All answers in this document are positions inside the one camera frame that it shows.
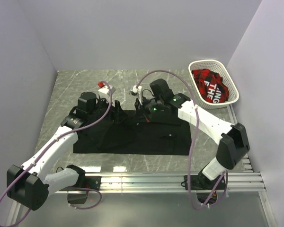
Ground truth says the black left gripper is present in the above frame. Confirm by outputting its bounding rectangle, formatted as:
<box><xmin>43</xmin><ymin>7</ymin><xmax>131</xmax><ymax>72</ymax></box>
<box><xmin>89</xmin><ymin>94</ymin><xmax>128</xmax><ymax>123</ymax></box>

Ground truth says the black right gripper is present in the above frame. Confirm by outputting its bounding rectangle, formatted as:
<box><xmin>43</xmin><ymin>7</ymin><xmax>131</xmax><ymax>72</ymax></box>
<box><xmin>132</xmin><ymin>96</ymin><xmax>164</xmax><ymax>123</ymax></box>

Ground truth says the black long sleeve shirt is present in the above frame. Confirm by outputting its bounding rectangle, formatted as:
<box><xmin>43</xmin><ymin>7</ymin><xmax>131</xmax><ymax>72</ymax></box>
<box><xmin>73</xmin><ymin>108</ymin><xmax>191</xmax><ymax>156</ymax></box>

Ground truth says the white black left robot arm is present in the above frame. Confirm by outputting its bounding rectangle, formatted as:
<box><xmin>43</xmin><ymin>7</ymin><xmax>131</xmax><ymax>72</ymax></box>
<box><xmin>5</xmin><ymin>87</ymin><xmax>114</xmax><ymax>210</ymax></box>

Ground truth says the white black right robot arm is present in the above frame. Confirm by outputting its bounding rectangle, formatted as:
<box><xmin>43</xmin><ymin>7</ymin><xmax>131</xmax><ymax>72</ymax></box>
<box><xmin>135</xmin><ymin>93</ymin><xmax>250</xmax><ymax>189</ymax></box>

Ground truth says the red black plaid shirt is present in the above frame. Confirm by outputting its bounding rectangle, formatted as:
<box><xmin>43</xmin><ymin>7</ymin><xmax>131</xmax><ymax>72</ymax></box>
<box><xmin>191</xmin><ymin>69</ymin><xmax>229</xmax><ymax>104</ymax></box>

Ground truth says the white plastic laundry basket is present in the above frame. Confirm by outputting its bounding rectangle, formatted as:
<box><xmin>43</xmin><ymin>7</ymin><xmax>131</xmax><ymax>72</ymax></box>
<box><xmin>188</xmin><ymin>60</ymin><xmax>239</xmax><ymax>109</ymax></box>

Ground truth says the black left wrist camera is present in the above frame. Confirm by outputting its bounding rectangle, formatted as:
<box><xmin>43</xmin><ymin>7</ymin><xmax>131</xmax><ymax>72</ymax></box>
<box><xmin>98</xmin><ymin>82</ymin><xmax>115</xmax><ymax>102</ymax></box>

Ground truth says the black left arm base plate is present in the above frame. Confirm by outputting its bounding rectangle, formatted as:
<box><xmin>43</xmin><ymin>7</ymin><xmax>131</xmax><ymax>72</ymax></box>
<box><xmin>66</xmin><ymin>176</ymin><xmax>102</xmax><ymax>207</ymax></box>

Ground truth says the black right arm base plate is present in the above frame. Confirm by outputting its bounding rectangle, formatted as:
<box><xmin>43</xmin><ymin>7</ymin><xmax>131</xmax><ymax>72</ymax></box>
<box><xmin>184</xmin><ymin>174</ymin><xmax>228</xmax><ymax>205</ymax></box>

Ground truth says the aluminium rail frame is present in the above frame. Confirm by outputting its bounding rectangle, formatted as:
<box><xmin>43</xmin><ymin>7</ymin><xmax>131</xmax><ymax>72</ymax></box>
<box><xmin>4</xmin><ymin>104</ymin><xmax>275</xmax><ymax>227</ymax></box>

